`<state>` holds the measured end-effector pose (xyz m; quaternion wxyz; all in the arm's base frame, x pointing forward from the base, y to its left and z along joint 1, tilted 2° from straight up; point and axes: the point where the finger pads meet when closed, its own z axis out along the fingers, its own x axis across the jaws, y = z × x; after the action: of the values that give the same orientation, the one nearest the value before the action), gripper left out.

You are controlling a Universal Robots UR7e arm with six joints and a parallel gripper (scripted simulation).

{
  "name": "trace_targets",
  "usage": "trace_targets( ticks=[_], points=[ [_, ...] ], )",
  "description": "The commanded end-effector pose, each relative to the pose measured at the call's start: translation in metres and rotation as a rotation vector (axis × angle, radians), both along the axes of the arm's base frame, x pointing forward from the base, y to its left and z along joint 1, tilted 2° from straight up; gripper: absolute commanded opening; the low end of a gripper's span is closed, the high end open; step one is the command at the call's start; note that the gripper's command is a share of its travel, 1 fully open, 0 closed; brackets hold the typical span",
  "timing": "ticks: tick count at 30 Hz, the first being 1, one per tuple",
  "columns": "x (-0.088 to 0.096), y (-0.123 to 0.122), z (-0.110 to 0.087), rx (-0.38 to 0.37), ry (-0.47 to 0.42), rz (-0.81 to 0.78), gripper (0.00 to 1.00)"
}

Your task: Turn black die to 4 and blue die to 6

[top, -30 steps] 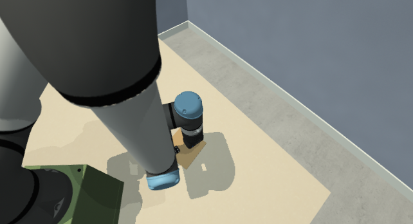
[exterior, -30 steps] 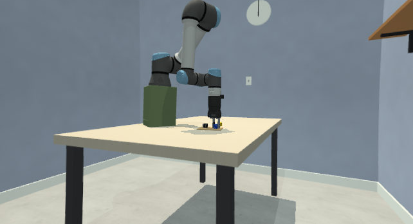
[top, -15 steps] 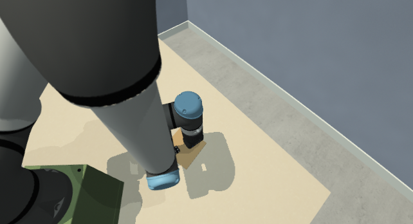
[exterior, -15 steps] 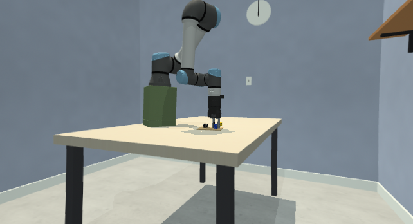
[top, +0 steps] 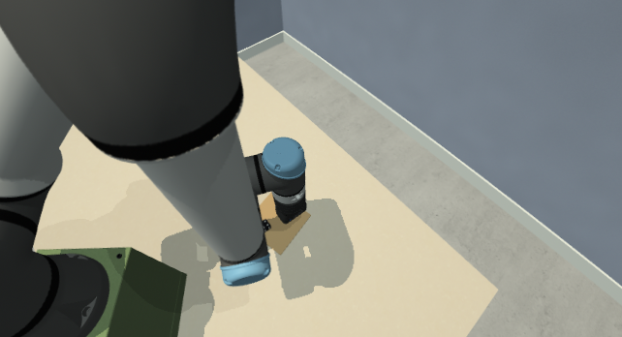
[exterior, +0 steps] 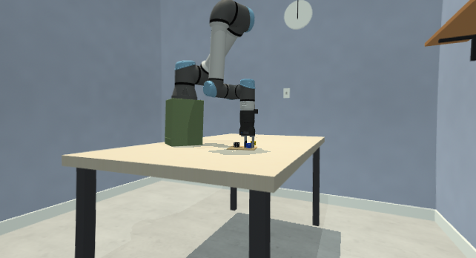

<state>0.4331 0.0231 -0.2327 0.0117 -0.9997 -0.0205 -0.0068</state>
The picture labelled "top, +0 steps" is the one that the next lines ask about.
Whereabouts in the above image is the tan square mat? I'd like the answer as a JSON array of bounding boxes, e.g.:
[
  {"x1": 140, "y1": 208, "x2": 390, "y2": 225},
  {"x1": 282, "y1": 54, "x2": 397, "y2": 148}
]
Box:
[{"x1": 260, "y1": 193, "x2": 311, "y2": 255}]

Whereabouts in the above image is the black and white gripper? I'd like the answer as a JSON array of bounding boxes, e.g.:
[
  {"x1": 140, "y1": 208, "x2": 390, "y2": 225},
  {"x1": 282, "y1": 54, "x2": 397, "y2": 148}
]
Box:
[{"x1": 271, "y1": 185, "x2": 306, "y2": 224}]

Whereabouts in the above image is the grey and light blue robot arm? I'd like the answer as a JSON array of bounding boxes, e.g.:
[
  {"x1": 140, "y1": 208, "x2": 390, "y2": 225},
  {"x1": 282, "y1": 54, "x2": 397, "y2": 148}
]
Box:
[{"x1": 0, "y1": 0, "x2": 306, "y2": 337}]

